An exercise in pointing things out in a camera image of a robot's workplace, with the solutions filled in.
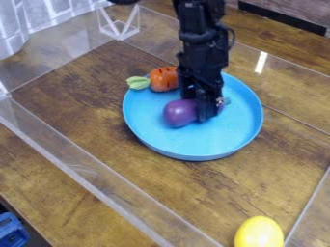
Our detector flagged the blue plastic object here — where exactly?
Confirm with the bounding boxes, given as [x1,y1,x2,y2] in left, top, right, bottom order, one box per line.
[0,212,29,247]

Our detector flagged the orange toy carrot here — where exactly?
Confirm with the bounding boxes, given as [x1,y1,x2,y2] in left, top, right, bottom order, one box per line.
[127,67,179,93]

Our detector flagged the blue round tray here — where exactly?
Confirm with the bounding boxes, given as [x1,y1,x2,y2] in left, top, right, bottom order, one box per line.
[123,72,264,161]

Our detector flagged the yellow toy lemon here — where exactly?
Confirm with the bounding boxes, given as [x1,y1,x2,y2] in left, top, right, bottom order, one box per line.
[235,216,283,247]

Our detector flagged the purple toy eggplant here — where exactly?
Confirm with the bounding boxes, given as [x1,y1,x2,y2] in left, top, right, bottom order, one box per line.
[163,99,199,128]

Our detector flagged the white grid curtain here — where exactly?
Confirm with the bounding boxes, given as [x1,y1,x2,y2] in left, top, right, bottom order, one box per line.
[0,0,112,60]

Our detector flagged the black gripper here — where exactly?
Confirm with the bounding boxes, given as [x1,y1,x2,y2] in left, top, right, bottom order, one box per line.
[171,0,235,123]

